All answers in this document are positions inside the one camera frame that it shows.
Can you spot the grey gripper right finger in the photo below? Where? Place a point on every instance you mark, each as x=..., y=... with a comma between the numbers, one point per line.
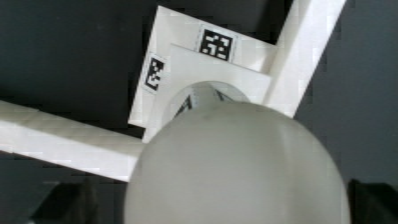
x=374, y=203

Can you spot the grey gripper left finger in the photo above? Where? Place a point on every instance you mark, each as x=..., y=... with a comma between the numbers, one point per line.
x=70, y=206

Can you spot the white lamp bulb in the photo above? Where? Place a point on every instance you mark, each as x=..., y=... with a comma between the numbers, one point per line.
x=235, y=168

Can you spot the white lamp base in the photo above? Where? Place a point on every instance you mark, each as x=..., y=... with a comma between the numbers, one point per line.
x=198, y=53

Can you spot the white front fence rail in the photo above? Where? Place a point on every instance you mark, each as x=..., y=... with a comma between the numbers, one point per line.
x=66, y=142

